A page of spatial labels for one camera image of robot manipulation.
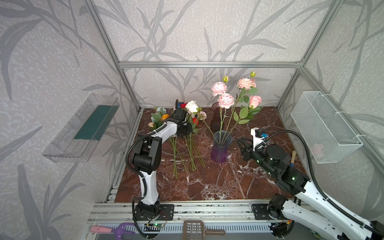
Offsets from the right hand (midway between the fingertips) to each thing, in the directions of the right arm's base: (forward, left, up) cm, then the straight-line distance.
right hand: (240, 134), depth 69 cm
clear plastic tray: (-3, +72, +3) cm, 72 cm away
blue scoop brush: (-3, -36, -29) cm, 47 cm away
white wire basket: (-4, -36, +4) cm, 37 cm away
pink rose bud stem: (+8, -3, +5) cm, 10 cm away
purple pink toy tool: (-35, +56, -28) cm, 72 cm away
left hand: (+21, +24, -21) cm, 39 cm away
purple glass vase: (+5, +7, -12) cm, 15 cm away
